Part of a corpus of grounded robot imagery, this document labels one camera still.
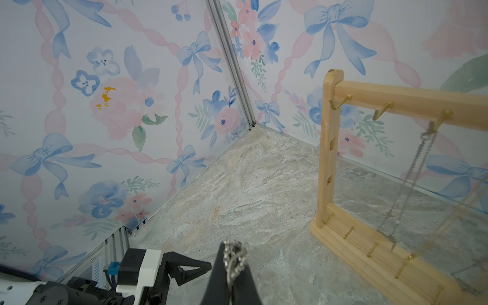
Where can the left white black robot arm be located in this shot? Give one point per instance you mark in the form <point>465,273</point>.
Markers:
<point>15,290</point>

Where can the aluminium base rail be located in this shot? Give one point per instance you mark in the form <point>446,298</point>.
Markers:
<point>91,267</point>

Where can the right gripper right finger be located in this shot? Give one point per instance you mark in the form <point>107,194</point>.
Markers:
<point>244,291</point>

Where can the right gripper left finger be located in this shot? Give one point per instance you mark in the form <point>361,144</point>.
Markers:
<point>217,291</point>

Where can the left aluminium corner post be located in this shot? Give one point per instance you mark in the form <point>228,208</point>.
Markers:
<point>232,60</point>

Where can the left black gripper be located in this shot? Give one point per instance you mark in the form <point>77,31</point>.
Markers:
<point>83,291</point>

